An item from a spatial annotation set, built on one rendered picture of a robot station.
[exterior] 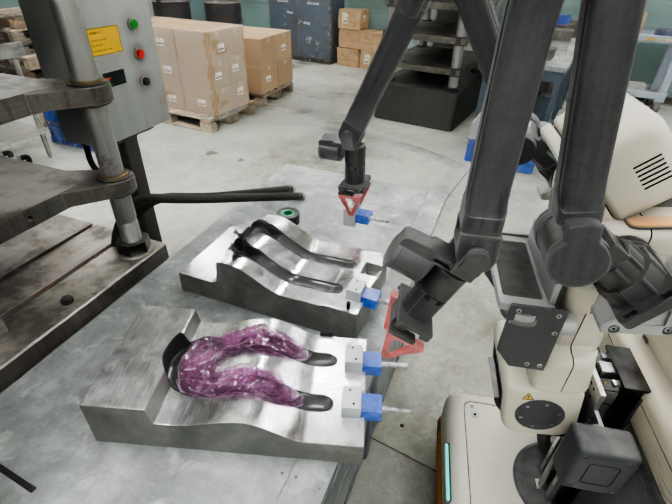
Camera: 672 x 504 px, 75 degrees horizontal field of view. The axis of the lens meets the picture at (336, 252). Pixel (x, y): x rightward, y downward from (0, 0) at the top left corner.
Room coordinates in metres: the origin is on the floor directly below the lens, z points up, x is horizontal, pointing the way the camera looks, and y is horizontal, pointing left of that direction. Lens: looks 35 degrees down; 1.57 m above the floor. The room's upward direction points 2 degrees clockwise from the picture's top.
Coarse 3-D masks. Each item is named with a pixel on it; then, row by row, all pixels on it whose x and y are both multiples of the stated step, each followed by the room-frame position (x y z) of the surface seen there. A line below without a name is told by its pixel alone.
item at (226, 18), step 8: (216, 0) 8.05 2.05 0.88; (224, 0) 8.09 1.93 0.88; (208, 8) 7.59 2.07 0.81; (216, 8) 7.54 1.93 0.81; (224, 8) 7.55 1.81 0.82; (232, 8) 7.61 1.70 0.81; (240, 8) 7.80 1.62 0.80; (208, 16) 7.61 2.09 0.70; (216, 16) 7.54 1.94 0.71; (224, 16) 7.54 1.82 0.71; (232, 16) 7.60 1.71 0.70; (240, 16) 7.76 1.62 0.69; (240, 24) 7.72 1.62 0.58
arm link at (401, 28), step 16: (400, 0) 0.96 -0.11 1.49; (416, 0) 0.92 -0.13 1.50; (400, 16) 0.97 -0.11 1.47; (416, 16) 0.92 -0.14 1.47; (384, 32) 1.01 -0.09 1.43; (400, 32) 0.98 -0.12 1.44; (384, 48) 1.00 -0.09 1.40; (400, 48) 0.98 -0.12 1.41; (384, 64) 1.00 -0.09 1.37; (368, 80) 1.03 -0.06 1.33; (384, 80) 1.01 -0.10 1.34; (368, 96) 1.04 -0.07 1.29; (352, 112) 1.06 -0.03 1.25; (368, 112) 1.05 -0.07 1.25; (352, 128) 1.06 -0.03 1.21
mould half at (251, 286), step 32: (288, 224) 1.06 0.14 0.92; (224, 256) 0.89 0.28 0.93; (288, 256) 0.94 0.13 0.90; (352, 256) 0.96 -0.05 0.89; (192, 288) 0.90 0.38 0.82; (224, 288) 0.86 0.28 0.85; (256, 288) 0.83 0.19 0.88; (288, 288) 0.83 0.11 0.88; (288, 320) 0.80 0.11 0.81; (320, 320) 0.77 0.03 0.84; (352, 320) 0.74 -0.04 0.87
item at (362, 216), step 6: (348, 204) 1.13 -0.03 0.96; (360, 204) 1.14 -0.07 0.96; (360, 210) 1.12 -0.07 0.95; (366, 210) 1.12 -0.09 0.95; (348, 216) 1.10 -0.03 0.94; (354, 216) 1.09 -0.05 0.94; (360, 216) 1.09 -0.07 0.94; (366, 216) 1.08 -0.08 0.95; (372, 216) 1.10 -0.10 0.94; (348, 222) 1.10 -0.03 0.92; (354, 222) 1.09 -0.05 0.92; (360, 222) 1.09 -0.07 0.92; (366, 222) 1.08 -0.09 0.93; (384, 222) 1.08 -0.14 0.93
